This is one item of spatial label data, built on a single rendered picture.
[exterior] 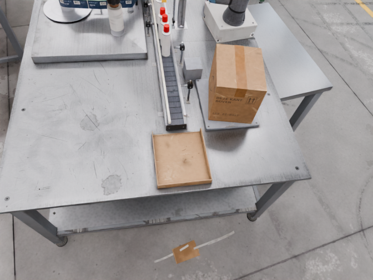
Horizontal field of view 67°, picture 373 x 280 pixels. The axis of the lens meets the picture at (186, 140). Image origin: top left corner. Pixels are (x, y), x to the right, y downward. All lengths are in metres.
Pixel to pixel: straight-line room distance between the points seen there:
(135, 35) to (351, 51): 2.72
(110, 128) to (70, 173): 0.30
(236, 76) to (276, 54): 0.71
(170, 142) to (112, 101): 0.42
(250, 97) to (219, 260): 1.21
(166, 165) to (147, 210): 0.62
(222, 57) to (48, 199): 1.06
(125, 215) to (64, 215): 0.39
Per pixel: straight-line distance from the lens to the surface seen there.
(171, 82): 1.66
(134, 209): 1.97
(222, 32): 1.99
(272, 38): 2.20
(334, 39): 4.01
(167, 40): 1.73
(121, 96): 1.66
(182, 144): 1.47
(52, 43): 1.98
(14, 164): 1.57
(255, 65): 1.49
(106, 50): 1.87
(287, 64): 2.04
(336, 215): 2.58
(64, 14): 2.17
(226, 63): 1.46
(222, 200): 2.03
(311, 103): 2.13
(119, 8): 1.86
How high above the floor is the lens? 2.09
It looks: 58 degrees down
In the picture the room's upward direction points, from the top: 9 degrees clockwise
